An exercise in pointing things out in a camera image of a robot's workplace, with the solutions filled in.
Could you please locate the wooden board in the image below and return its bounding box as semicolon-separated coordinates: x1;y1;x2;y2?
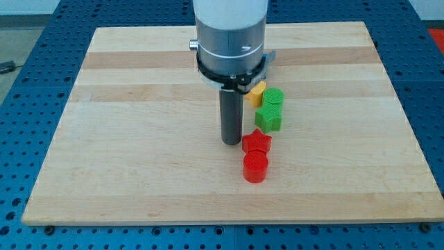
21;21;444;226

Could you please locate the green star block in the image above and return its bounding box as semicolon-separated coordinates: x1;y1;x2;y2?
255;103;282;133

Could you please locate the red cylinder block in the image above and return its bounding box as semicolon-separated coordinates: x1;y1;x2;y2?
243;151;268;183

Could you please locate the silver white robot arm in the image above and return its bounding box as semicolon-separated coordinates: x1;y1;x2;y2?
189;0;275;145

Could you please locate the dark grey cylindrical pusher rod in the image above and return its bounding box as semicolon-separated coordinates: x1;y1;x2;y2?
219;91;243;145

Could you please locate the black device on floor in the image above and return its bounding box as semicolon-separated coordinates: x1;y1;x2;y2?
0;60;17;74

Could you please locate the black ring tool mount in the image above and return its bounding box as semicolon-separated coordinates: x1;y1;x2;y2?
196;51;276;94

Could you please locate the yellow heart block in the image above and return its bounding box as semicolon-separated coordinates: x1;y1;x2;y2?
246;81;266;108

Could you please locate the red star block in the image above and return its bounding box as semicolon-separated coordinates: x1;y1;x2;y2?
242;128;272;154

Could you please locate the red object at right edge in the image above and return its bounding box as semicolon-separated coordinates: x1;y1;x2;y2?
428;28;444;53

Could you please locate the blue perforated table plate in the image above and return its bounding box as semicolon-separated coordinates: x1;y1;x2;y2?
1;0;443;249

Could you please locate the green cylinder block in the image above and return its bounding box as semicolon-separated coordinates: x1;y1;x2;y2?
263;87;284;105

